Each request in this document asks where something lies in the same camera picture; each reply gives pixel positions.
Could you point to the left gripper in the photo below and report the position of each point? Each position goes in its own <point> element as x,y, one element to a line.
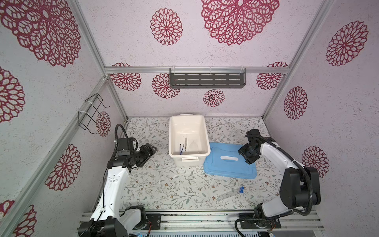
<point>147,152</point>

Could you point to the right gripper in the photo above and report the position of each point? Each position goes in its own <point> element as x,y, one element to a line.
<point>248,160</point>

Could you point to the blue plastic bin lid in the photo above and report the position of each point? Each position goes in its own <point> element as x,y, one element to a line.
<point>224,160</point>

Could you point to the clear test tube blue caps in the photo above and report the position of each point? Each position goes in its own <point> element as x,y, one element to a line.
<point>231,193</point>

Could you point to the white plastic storage bin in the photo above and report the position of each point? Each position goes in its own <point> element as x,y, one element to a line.
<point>194,128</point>

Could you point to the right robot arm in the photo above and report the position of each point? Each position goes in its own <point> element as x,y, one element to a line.
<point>299,190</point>

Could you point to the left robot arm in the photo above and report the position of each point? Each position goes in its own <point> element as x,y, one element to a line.
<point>107,220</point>

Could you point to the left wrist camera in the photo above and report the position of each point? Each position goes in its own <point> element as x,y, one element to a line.
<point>126,146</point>

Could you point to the black wire wall rack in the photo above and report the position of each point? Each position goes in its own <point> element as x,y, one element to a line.
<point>88,116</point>

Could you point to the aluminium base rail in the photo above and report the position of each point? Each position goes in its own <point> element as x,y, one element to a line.
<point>223,221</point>

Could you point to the grey wall shelf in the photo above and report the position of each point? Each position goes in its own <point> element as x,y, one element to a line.
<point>209,80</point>

